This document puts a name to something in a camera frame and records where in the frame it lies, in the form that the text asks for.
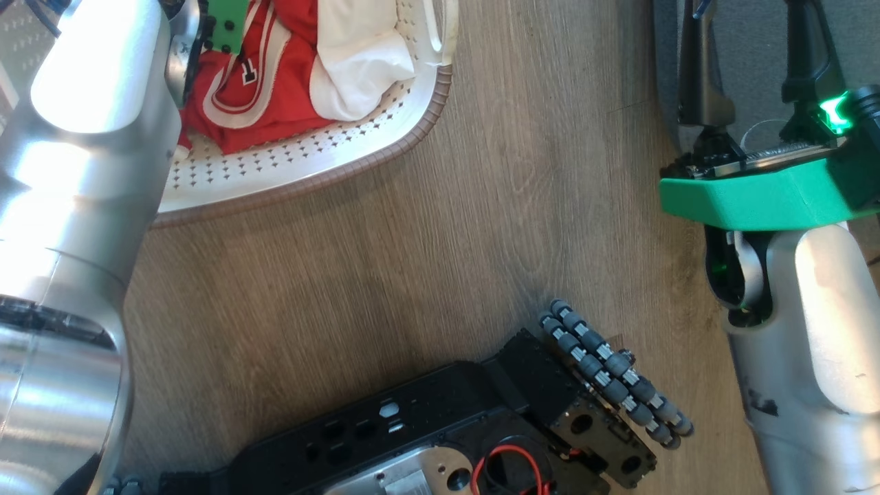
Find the cream perforated laundry basket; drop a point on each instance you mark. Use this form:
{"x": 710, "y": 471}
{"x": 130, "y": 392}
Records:
{"x": 309, "y": 158}

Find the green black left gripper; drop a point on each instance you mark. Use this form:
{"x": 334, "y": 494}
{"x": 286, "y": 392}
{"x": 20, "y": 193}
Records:
{"x": 227, "y": 24}

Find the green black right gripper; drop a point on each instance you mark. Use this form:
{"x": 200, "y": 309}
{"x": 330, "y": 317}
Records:
{"x": 756, "y": 196}

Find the red garment with white trim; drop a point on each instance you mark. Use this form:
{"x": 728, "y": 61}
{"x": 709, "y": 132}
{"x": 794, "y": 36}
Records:
{"x": 275, "y": 103}

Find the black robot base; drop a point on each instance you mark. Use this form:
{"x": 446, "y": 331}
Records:
{"x": 412, "y": 426}

